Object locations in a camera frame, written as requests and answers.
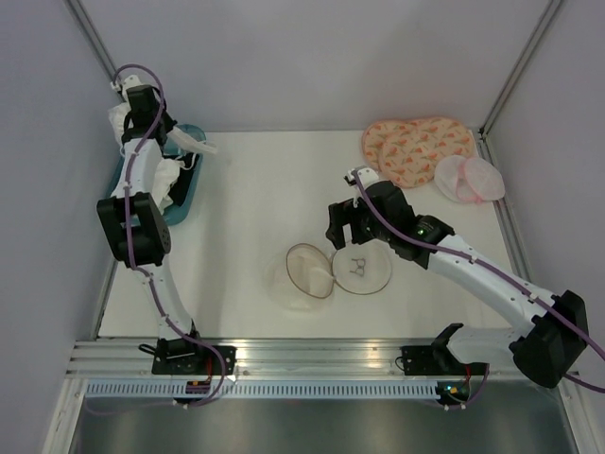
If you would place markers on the black garment in bin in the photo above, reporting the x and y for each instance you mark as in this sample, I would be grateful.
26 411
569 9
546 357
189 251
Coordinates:
179 189

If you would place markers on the aluminium front rail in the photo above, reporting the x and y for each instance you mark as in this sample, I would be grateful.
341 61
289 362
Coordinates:
262 359

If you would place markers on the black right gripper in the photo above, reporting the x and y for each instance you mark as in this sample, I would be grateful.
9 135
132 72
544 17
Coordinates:
341 214

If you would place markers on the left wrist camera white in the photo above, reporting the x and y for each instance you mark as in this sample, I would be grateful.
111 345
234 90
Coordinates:
121 86

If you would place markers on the orange floral laundry bag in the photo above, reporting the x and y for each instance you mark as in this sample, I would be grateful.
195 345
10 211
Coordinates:
407 152

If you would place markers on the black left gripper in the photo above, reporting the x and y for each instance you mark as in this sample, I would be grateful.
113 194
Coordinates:
167 121

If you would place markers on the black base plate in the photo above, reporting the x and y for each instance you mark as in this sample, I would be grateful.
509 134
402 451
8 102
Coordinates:
425 360
204 362

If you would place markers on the teal plastic bin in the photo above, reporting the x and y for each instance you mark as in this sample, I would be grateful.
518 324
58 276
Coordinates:
174 214

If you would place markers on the white lace bra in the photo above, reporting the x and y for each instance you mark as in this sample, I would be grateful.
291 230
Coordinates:
179 142

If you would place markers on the right side aluminium rail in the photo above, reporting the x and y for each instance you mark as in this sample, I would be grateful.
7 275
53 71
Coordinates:
506 220

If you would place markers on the right aluminium frame post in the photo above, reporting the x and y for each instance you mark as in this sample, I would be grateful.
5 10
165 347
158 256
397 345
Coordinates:
545 22

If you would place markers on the pink trimmed mesh laundry bag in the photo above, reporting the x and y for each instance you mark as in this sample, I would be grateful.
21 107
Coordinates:
469 180

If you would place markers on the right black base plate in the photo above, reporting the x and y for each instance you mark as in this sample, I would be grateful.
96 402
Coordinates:
425 360

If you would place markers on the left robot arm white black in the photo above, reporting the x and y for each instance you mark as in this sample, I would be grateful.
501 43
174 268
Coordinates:
139 237

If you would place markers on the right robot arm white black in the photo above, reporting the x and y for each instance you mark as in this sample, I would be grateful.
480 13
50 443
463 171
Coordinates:
546 332

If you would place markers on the white cloth in bin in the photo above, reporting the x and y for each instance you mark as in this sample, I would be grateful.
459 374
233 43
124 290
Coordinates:
167 182

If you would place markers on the left aluminium frame post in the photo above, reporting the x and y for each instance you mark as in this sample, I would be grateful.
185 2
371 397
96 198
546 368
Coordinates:
92 37

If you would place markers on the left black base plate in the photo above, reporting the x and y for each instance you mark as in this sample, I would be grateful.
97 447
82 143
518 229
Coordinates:
204 362

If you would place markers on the aluminium frame post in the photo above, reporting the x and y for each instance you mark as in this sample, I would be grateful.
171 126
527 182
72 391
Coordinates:
92 37
545 22

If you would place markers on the white slotted cable duct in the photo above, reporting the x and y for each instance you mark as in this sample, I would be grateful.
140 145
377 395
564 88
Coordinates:
286 389

